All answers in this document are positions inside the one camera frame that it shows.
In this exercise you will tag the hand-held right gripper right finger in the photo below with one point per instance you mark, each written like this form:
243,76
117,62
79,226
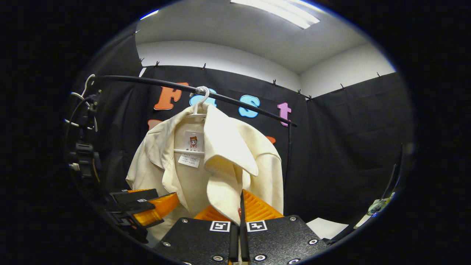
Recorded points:
245,243

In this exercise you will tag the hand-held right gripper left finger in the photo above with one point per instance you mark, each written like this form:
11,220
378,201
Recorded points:
234,243

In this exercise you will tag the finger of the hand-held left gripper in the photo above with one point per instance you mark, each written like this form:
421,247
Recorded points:
134,195
158,209

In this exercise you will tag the cream collared shirt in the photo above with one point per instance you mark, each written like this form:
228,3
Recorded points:
228,154

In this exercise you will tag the white plastic clothes hanger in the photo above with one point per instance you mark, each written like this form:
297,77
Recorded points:
70,122
200,105

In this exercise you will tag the white flat board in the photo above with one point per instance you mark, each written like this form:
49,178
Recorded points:
325,228

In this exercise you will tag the ceiling light panel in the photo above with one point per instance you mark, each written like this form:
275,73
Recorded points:
276,11

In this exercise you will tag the black clothes rack rail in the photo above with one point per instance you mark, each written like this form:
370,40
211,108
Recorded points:
147,81

